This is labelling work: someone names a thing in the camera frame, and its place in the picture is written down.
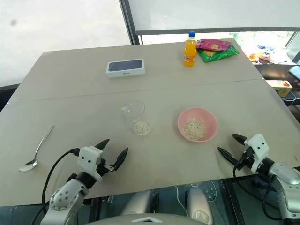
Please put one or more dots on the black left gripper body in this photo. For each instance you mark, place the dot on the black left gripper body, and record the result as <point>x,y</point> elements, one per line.
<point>105,166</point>

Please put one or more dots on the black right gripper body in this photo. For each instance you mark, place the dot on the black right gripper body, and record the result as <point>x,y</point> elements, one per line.
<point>247,157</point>

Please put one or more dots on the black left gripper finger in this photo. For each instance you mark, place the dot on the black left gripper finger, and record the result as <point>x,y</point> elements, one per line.
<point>102,143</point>
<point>121,157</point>

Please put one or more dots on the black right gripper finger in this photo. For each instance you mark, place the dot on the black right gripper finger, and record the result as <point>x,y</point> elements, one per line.
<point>239,138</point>
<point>227,155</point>

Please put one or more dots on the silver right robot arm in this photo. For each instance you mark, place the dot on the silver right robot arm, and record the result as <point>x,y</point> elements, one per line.
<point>284,185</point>

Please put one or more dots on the clear plastic cup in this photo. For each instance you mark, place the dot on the clear plastic cup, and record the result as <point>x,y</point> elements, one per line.
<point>136,117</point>

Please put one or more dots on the pink bowl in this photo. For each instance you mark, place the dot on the pink bowl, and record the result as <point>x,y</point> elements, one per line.
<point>197,124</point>

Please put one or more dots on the silver robot left leg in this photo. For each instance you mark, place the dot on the silver robot left leg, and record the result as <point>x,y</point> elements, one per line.
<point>137,202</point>

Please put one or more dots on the silver robot leg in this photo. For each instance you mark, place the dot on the silver robot leg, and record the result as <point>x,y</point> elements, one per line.
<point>199,204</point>
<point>137,202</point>

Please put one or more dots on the silver robot right leg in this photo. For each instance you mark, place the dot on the silver robot right leg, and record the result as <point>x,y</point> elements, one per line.
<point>199,204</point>

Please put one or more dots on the silver robot torso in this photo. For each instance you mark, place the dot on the silver robot torso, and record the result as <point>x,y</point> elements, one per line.
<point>145,219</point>

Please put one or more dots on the yellow tissue box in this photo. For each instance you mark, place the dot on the yellow tissue box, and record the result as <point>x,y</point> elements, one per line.
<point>281,86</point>

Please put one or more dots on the metal spoon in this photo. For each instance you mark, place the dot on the metal spoon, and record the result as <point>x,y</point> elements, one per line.
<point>35,152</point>

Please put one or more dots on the white phone box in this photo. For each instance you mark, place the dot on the white phone box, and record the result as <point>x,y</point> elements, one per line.
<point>125,68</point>

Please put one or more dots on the green snack bag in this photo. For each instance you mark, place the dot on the green snack bag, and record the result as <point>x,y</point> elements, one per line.
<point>218,54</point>

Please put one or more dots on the pink snack bag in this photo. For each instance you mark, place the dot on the pink snack bag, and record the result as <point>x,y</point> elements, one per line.
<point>212,44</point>

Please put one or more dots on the orange soda bottle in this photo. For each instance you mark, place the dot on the orange soda bottle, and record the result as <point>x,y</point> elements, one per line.
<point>189,52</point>

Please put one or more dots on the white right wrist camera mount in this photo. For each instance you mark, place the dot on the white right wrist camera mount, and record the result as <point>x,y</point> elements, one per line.
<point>257,148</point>

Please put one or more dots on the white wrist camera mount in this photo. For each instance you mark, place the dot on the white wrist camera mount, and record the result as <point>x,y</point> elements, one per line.
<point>88,159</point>
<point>257,148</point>

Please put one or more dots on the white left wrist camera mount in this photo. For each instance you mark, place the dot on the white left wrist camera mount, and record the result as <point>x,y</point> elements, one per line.
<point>88,159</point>

